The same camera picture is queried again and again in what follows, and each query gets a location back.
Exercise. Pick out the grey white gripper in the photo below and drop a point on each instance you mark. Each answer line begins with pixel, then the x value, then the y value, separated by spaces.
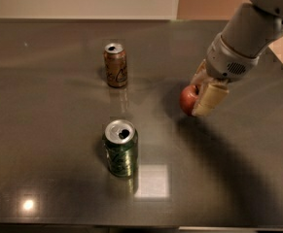
pixel 227 60

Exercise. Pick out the red apple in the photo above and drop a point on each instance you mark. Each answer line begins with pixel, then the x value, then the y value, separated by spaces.
pixel 187 99

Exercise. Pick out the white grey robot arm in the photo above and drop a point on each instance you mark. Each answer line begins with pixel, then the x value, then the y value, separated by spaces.
pixel 254 26

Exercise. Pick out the orange soda can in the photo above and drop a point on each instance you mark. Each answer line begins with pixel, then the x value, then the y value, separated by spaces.
pixel 115 65

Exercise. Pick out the green soda can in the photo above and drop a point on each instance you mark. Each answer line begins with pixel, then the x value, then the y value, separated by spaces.
pixel 121 144

